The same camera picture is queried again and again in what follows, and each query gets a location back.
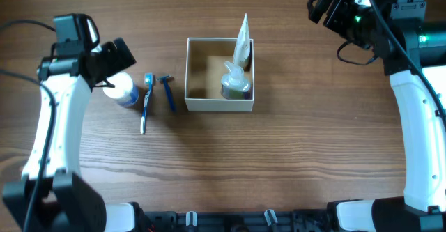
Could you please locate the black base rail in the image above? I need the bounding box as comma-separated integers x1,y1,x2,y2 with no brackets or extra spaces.
145,209,334,232

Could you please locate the blue white toothbrush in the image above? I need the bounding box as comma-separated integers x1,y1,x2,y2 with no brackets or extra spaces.
140,73,154,134

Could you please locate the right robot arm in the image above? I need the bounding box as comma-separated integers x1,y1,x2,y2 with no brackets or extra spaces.
307,0,445,231

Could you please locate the white shampoo tube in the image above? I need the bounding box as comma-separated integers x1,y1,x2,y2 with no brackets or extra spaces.
233,14,251,69

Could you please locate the clear spray bottle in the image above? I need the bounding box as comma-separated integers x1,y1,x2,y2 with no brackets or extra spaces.
220,61,252,100

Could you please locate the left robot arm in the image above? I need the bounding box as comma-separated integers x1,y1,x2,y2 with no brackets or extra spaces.
2,14,136,231

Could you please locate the cotton bud tub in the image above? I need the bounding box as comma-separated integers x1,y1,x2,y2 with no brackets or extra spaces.
103,72,139,107

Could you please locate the right black cable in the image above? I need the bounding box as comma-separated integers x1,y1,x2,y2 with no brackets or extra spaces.
336,0,446,121

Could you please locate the blue disposable razor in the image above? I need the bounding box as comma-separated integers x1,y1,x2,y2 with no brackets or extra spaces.
157,75,176,112

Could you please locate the white cardboard box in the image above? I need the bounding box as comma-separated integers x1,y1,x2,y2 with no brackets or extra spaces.
184,38,256,112

